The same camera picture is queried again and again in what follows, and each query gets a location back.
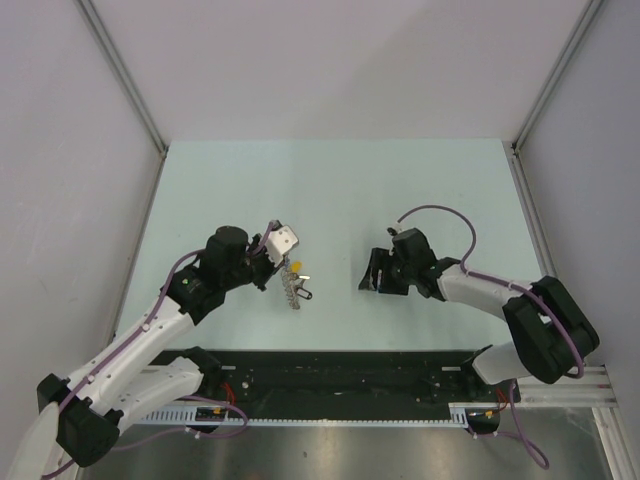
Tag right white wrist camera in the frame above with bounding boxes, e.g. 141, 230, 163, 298
387, 226, 402, 237

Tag left aluminium frame post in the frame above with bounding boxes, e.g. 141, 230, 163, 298
73, 0, 168, 158

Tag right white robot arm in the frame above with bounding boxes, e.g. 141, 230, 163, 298
358, 228, 600, 401

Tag right aluminium frame post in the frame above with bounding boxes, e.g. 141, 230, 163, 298
510, 0, 608, 154

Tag white slotted cable duct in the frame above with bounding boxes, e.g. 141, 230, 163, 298
136, 402, 499, 428

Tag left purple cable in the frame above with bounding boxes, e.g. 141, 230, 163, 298
42, 219, 279, 476

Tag silver keys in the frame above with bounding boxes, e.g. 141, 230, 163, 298
297, 275, 310, 288

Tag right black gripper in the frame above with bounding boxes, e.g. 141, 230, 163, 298
359, 247, 417, 296

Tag aluminium frame post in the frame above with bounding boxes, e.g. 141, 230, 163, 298
510, 0, 608, 154
73, 0, 168, 158

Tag black key tag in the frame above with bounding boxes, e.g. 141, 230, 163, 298
296, 288, 313, 301

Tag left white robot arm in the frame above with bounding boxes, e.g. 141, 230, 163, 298
36, 220, 299, 475

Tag large silver keyring holder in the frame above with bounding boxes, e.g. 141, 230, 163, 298
281, 260, 301, 310

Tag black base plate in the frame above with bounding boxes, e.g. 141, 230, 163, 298
102, 348, 521, 420

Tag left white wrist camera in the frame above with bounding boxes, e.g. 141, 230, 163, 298
266, 220, 299, 265

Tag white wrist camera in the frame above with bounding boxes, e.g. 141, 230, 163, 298
266, 220, 299, 265
387, 226, 402, 237

